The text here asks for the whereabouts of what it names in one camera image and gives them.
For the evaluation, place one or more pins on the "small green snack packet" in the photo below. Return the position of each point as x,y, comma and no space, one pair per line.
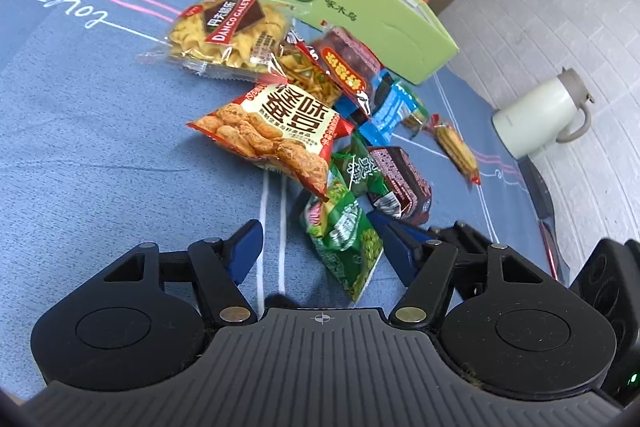
357,172

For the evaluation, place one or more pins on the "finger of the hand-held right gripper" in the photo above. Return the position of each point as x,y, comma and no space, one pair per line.
465,234

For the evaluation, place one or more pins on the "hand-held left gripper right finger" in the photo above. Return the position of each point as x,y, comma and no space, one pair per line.
396,244

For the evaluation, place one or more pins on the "small yellow biscuit packet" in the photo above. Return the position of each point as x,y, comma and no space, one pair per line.
455,149

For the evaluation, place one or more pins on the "maroon snack packet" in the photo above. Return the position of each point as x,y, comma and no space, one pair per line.
402,182

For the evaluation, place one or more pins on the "white kettle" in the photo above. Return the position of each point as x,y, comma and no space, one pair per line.
535,122

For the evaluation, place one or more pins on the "blue printed tablecloth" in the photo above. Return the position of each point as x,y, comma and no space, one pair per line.
100,117

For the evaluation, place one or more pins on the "clear yellow cookie packet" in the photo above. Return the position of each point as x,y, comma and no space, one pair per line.
225,32

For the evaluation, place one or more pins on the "blue snack packet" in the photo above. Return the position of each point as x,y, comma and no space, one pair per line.
392,109

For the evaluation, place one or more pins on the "dark red snack packet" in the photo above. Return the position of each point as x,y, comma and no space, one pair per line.
345,64

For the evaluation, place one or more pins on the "noodle snack packet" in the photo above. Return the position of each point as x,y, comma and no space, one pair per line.
310,74

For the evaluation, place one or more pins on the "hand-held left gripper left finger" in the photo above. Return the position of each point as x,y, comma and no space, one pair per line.
246,243

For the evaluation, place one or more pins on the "orange fried snack packet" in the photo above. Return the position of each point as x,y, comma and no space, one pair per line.
270,132

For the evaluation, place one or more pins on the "green pea snack packet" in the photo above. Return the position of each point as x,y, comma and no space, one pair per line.
345,237

